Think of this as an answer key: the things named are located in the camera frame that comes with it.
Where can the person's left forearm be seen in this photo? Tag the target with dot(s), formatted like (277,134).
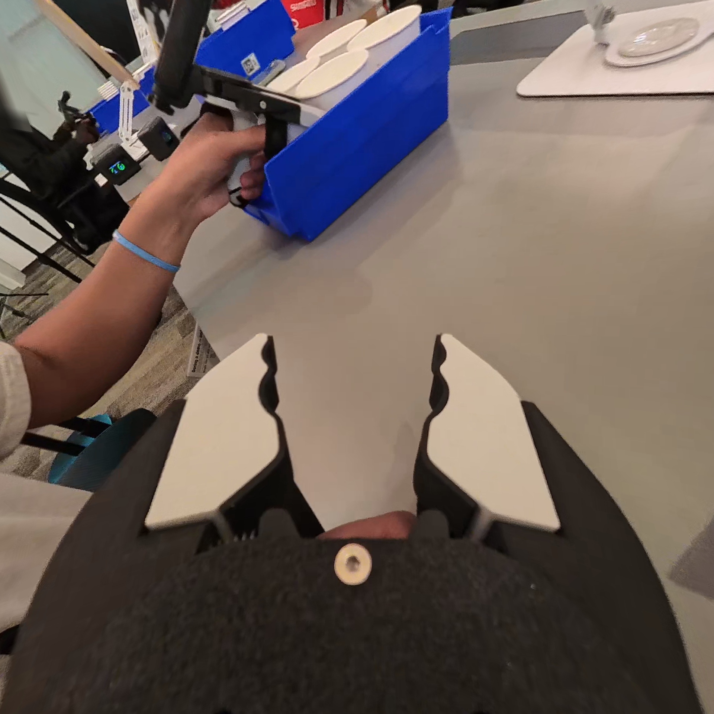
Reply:
(83,334)

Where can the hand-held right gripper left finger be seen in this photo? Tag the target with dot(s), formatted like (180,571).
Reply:
(223,446)

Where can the green-banded white paper cup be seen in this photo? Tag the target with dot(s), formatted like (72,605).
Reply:
(390,30)
(334,36)
(334,78)
(293,75)

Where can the person's left hand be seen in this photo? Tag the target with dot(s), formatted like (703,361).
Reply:
(184,178)

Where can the black display device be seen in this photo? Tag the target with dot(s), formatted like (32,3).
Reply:
(159,139)
(114,166)

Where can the wooden display board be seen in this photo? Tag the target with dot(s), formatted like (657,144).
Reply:
(83,44)

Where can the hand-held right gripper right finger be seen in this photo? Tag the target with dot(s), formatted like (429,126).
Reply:
(485,446)

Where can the blue plastic bin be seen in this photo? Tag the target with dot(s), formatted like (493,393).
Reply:
(362,139)
(251,33)
(109,109)

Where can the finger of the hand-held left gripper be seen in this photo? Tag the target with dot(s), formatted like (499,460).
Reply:
(270,72)
(312,116)

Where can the large black monitor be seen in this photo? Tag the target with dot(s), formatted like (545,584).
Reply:
(100,22)

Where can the blue wristband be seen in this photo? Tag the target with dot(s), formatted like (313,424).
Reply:
(145,254)

